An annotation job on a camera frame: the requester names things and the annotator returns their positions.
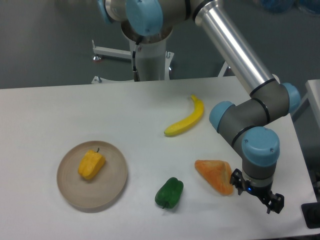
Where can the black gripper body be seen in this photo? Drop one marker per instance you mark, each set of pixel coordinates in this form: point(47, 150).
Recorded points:
point(260, 188)

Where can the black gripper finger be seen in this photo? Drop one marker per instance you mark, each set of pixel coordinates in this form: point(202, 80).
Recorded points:
point(273, 202)
point(236, 180)

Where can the yellow bell pepper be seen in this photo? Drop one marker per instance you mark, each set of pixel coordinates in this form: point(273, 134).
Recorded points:
point(91, 163)

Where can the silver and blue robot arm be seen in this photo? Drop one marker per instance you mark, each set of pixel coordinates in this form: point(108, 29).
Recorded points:
point(147, 22)

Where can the green bell pepper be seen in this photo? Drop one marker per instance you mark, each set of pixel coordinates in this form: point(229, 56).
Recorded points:
point(169, 194)

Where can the beige round plate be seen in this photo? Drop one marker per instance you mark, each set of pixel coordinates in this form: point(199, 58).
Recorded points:
point(101, 191)

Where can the orange bread wedge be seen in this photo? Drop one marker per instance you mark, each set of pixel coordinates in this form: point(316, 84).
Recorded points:
point(217, 173)

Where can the black box at right edge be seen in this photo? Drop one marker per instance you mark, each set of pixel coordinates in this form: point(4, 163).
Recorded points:
point(311, 214)

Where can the yellow banana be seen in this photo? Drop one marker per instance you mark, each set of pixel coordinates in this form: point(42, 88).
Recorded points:
point(189, 122)

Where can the white table at right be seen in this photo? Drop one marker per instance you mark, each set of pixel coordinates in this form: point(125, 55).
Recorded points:
point(313, 94)

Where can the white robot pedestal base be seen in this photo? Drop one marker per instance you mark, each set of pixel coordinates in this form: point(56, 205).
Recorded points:
point(149, 61)

